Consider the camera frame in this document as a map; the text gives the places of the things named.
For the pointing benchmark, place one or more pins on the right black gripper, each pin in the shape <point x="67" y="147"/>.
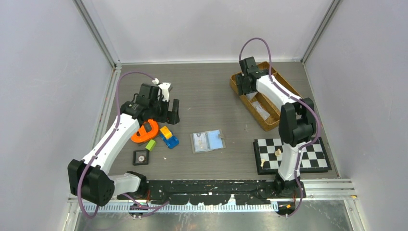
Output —
<point x="241" y="89"/>

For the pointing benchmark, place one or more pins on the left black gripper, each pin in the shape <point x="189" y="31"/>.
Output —
<point x="172" y="117"/>

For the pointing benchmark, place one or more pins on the white printed credit card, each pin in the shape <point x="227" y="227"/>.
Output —
<point x="200" y="142"/>

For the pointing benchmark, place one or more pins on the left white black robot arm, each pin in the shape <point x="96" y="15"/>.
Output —
<point x="89" y="178"/>

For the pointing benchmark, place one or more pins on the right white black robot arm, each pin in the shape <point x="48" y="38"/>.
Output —
<point x="297" y="122"/>

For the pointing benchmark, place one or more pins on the blue yellow toy car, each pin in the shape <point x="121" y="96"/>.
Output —
<point x="168" y="137"/>

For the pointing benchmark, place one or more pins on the green block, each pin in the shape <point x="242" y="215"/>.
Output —
<point x="150" y="145"/>

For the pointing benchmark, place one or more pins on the orange tape dispenser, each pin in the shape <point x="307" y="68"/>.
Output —
<point x="146" y="132"/>

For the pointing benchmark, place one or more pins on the woven wicker divided tray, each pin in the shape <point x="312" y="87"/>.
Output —
<point x="272" y="121"/>

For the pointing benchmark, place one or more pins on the small black square box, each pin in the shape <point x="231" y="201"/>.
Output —
<point x="140" y="157"/>

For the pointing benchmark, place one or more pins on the black white chessboard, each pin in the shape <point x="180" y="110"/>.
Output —
<point x="314" y="159"/>

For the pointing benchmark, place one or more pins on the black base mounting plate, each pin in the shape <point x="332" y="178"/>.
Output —
<point x="211" y="192"/>

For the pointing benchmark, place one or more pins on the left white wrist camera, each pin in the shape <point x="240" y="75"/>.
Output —
<point x="164" y="90"/>

